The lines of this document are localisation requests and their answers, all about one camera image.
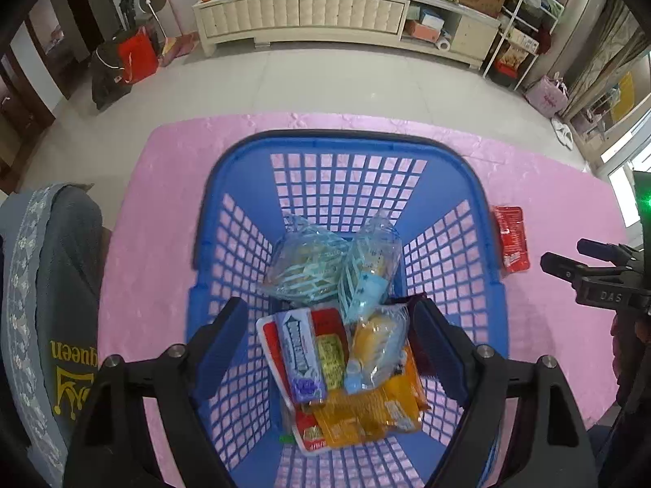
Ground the blue plastic basket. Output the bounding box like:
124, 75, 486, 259
186, 130, 509, 487

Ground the orange yellow snack bag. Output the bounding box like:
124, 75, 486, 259
312, 342, 429, 448

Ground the cream TV cabinet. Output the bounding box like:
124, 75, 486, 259
193, 0, 500, 70

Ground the white metal shelf rack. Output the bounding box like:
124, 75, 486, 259
482, 0, 565, 90

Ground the grey queen cushion chair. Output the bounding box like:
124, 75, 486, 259
1, 183, 108, 487

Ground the red yellow label snack packet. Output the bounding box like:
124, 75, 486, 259
256, 303, 349, 457

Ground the pink gift bag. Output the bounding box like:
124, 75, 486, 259
524, 74, 569, 119

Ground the black bag on floor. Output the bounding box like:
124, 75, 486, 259
90, 32, 132, 111

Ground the light blue bread packet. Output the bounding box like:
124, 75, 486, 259
338, 210, 403, 326

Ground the orange cartoon snack stick pack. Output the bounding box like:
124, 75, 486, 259
343, 304, 409, 394

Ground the red shopping bag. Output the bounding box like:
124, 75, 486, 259
117, 26, 159, 85

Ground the purple mint gum box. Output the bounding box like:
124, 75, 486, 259
274, 309, 328, 404

